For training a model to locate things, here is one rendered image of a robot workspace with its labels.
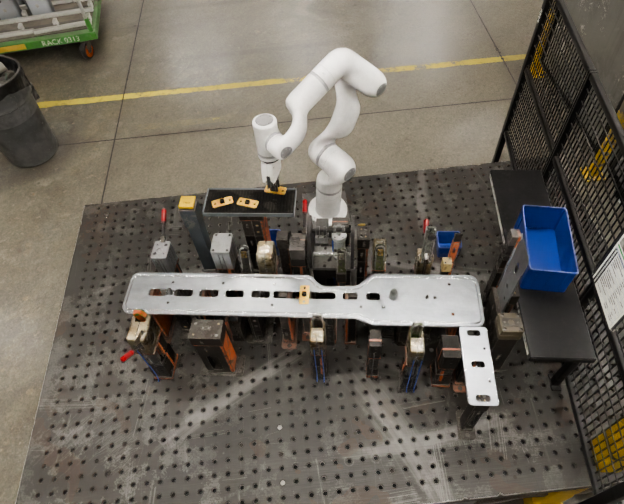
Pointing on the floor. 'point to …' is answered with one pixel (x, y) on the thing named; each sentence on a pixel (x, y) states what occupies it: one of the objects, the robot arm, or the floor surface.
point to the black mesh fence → (586, 228)
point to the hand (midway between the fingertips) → (274, 185)
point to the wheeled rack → (41, 29)
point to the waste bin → (11, 111)
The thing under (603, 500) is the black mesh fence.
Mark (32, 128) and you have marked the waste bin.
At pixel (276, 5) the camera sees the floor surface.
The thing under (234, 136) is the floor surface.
